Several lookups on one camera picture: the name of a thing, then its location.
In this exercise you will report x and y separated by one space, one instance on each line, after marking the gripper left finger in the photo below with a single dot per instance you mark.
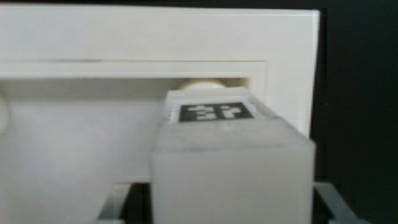
127 208

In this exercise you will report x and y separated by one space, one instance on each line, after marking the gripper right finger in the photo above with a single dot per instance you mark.
344 214

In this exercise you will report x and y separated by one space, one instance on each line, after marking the white square table top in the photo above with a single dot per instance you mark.
93 61

